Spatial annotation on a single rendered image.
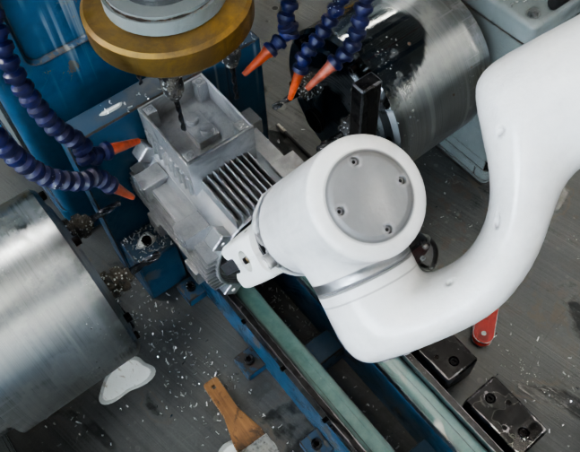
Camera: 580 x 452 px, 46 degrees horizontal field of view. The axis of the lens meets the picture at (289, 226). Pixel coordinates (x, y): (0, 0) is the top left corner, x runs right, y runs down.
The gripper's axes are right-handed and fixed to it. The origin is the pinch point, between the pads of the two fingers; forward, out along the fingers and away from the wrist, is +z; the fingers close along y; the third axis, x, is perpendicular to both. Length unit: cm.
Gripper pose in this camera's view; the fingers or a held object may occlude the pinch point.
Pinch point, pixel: (255, 246)
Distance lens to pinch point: 73.2
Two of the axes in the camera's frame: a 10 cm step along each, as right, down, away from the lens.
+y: 7.9, -5.4, 3.0
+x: -5.5, -8.3, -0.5
